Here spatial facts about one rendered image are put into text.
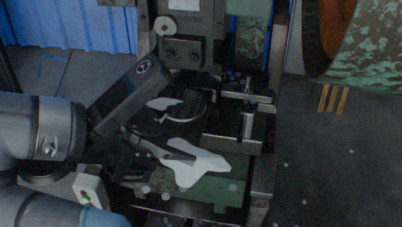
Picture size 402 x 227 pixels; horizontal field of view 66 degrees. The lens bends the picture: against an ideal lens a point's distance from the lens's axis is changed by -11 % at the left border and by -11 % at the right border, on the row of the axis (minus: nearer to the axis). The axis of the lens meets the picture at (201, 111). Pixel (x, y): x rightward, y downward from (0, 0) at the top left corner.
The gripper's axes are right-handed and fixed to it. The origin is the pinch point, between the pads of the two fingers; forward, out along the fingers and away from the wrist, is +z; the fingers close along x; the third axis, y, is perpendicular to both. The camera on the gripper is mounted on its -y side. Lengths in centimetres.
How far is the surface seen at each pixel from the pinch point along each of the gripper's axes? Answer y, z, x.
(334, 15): -22.1, 37.1, -20.4
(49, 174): 103, 3, -98
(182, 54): 1.9, 11.6, -34.3
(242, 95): 10, 36, -35
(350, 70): -16.2, 15.8, 4.9
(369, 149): 32, 153, -43
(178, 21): -5.0, 8.5, -36.9
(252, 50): 1, 44, -49
